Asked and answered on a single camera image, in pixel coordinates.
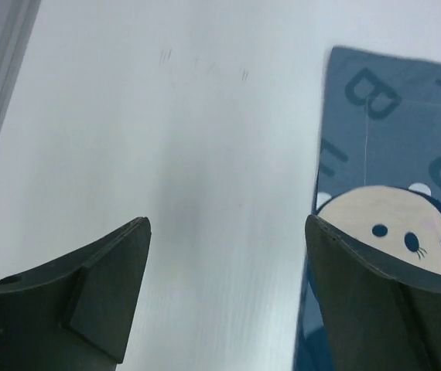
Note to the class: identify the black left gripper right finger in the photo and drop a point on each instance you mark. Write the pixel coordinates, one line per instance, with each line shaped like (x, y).
(379, 312)

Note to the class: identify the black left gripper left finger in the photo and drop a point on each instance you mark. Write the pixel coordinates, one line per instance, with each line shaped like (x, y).
(75, 312)

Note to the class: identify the blue cartoon mouse placemat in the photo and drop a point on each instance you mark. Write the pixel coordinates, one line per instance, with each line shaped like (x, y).
(379, 171)

